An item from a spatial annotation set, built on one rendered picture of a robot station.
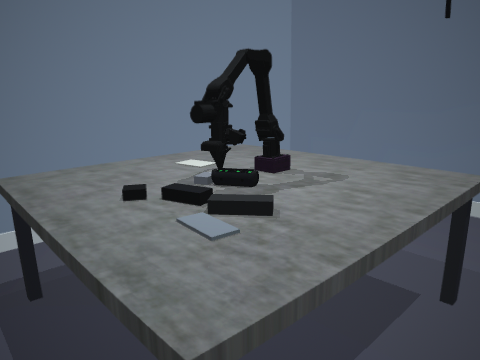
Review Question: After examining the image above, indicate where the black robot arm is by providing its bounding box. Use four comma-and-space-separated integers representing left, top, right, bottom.
190, 49, 284, 158

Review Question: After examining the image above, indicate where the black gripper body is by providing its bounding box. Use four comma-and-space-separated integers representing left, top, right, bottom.
201, 122, 237, 151

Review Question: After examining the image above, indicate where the dark grey controller unit with green rocker switches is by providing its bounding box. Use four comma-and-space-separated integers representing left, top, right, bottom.
211, 168, 259, 187

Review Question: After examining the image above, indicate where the white flat panel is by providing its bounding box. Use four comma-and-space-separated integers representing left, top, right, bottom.
175, 159, 216, 168

